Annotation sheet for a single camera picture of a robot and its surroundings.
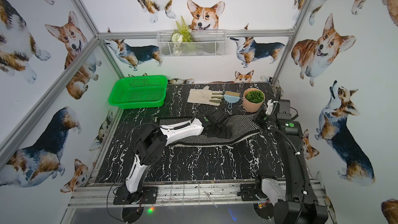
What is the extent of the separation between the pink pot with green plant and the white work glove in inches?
7.5

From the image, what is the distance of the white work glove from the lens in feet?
3.69

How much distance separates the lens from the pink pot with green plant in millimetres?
993

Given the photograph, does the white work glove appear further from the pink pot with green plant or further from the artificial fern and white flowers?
the artificial fern and white flowers

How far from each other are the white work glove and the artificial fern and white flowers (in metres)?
0.35

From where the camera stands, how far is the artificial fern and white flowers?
2.68 ft

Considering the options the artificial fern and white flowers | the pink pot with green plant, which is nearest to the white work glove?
the pink pot with green plant

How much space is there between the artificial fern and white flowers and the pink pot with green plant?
0.49 meters
